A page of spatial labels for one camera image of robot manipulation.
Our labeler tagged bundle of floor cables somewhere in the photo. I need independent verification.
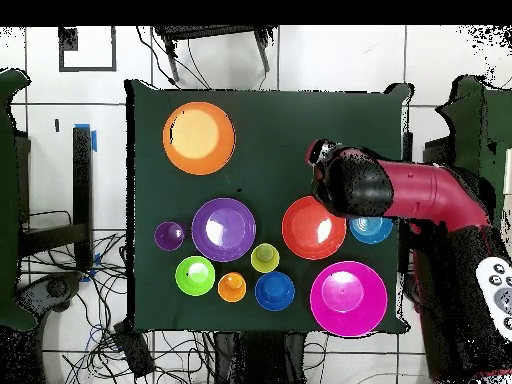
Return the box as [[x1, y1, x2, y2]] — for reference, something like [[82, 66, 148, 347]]
[[19, 209, 217, 384]]

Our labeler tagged dark blue bowl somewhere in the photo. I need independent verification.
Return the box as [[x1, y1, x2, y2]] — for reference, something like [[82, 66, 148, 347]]
[[254, 270, 296, 312]]

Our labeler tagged blue tape strip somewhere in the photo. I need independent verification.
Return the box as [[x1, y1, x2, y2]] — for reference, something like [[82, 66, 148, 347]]
[[74, 123, 98, 153]]

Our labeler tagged dark green tablecloth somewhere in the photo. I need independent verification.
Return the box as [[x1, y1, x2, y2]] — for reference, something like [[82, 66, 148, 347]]
[[125, 78, 413, 335]]

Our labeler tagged black frame table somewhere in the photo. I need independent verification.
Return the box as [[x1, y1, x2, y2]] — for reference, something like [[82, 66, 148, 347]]
[[17, 125, 95, 273]]

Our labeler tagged purple cup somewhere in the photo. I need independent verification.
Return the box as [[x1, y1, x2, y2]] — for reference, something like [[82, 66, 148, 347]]
[[153, 220, 186, 252]]

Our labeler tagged purple bowl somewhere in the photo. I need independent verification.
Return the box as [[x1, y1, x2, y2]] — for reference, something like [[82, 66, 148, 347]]
[[190, 197, 257, 263]]

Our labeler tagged black power strip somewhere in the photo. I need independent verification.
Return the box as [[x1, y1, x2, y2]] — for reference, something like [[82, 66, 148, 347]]
[[112, 320, 156, 380]]

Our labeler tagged light blue bowl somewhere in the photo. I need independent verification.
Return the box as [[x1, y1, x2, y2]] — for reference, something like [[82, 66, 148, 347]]
[[348, 215, 394, 245]]

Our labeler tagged large yellow-orange bowl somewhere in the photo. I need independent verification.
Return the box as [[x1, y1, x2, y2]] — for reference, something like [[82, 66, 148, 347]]
[[161, 100, 237, 176]]

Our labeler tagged orange cup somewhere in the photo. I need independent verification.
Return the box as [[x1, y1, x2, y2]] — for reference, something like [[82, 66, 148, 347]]
[[217, 271, 248, 304]]

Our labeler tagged pink bowl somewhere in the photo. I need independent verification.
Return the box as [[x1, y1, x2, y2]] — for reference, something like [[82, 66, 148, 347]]
[[309, 260, 389, 338]]

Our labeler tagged green bowl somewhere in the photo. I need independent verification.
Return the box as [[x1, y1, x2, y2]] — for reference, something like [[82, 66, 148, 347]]
[[174, 255, 217, 298]]

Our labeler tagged red bowl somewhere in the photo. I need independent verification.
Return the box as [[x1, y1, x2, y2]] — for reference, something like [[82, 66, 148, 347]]
[[281, 195, 348, 261]]

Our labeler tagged green cloth covered side table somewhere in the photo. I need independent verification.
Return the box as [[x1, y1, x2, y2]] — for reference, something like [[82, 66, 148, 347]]
[[435, 75, 512, 225], [0, 69, 38, 331]]

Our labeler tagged yellow cup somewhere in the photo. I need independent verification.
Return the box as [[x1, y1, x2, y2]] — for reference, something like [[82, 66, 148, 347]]
[[250, 242, 281, 274]]

